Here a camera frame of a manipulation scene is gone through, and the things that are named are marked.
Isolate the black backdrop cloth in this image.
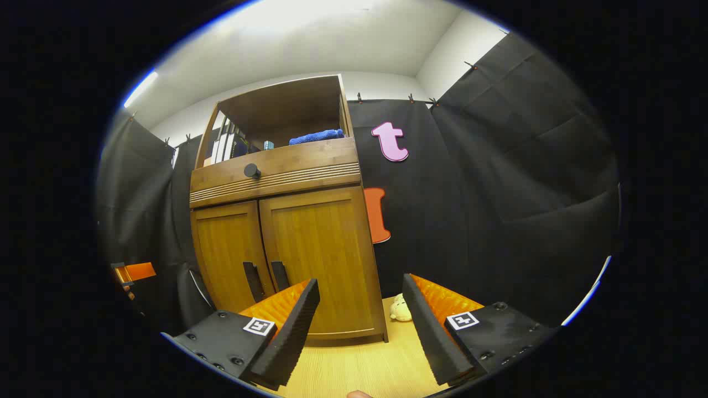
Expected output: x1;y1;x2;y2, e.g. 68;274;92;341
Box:
97;33;620;332

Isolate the cream plush toy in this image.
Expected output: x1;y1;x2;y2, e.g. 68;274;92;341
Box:
389;294;413;322

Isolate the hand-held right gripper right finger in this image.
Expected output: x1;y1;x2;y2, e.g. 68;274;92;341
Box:
402;273;559;386

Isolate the row of upright books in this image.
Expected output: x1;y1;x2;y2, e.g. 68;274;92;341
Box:
204;119;249;166

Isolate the black door handle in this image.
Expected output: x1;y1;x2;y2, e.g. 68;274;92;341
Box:
270;261;290;292
243;261;265;302

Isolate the wooden double-door shoe cabinet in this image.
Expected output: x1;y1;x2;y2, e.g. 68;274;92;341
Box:
189;74;388;343

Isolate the wooden cabinet drawer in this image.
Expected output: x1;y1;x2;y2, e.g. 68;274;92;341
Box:
190;137;362;209

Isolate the wooden cabinet door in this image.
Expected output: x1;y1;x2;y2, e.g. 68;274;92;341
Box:
191;200;275;313
259;186;387;339

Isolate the blue folded towel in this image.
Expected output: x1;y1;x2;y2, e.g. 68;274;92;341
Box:
289;129;345;146

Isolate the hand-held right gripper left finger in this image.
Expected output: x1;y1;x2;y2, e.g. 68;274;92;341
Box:
160;278;321;391

